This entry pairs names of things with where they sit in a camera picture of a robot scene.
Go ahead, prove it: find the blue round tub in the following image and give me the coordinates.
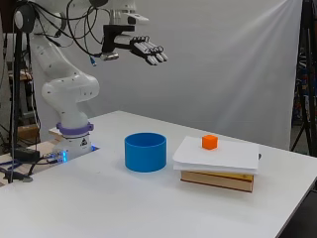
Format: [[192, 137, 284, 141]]
[[124, 132, 167, 174]]

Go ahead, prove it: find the brown hardcover book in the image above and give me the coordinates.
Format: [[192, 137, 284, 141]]
[[179, 170, 256, 193]]

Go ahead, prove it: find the black power adapter box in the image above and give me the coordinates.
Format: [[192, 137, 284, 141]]
[[14, 147, 42, 163]]

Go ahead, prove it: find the white hanging sheet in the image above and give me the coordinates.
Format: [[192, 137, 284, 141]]
[[31, 0, 303, 151]]

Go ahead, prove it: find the black cable bundle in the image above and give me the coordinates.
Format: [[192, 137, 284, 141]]
[[31, 0, 112, 67]]

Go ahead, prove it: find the black tripod stand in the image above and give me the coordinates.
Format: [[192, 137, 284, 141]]
[[289, 0, 317, 157]]

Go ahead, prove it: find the black light stand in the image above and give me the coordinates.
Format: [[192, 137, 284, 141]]
[[7, 0, 34, 184]]

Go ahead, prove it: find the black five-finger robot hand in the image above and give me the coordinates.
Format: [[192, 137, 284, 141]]
[[101, 25, 169, 66]]

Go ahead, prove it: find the white paper-covered book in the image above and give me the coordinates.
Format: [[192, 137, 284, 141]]
[[171, 135, 261, 176]]

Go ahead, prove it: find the orange cube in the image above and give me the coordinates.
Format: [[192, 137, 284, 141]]
[[201, 134, 219, 151]]

